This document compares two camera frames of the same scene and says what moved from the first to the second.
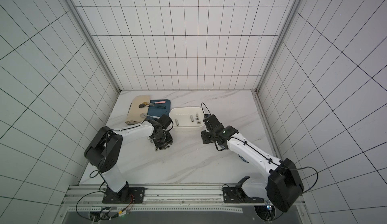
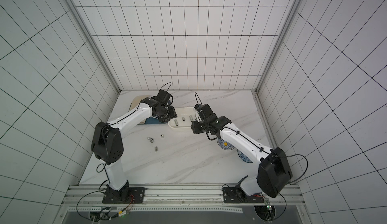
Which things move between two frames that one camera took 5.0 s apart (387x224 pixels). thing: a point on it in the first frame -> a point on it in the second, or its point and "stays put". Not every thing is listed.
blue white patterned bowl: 242,158 stays put
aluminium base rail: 87,198 stays put
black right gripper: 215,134 -> 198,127
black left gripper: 160,146 -> 173,115
